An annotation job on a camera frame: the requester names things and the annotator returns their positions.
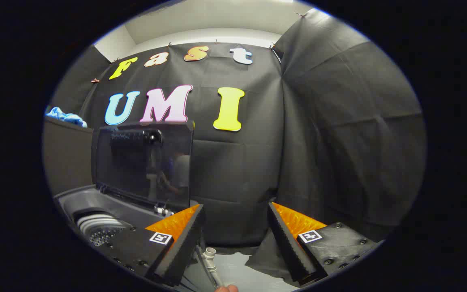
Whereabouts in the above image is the white plastic hose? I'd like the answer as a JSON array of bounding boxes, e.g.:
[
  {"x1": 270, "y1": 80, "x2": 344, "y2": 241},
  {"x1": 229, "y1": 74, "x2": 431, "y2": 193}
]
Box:
[{"x1": 195, "y1": 247, "x2": 227, "y2": 289}]

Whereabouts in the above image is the dark grey washing machine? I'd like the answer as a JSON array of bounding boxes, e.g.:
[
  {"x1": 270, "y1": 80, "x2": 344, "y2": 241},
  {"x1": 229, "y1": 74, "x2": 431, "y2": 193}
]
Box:
[{"x1": 54, "y1": 185, "x2": 201, "y2": 264}]

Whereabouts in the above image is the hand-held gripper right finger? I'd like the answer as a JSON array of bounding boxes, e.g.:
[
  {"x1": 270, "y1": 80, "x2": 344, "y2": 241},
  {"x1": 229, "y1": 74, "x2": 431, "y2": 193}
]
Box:
[{"x1": 268, "y1": 202, "x2": 380, "y2": 286}]

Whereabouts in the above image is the light blue polo shirt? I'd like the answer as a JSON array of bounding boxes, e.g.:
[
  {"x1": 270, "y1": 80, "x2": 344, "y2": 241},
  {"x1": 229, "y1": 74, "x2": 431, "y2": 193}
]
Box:
[{"x1": 46, "y1": 106, "x2": 88, "y2": 129}]

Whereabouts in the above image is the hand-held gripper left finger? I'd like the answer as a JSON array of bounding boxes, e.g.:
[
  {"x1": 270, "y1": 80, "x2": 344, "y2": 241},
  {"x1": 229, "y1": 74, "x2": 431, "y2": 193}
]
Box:
[{"x1": 96, "y1": 204, "x2": 206, "y2": 287}]

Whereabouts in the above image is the black backdrop cloth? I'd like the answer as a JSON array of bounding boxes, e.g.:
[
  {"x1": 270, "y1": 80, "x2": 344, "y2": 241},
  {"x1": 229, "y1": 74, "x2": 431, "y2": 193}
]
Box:
[{"x1": 49, "y1": 8, "x2": 426, "y2": 281}]

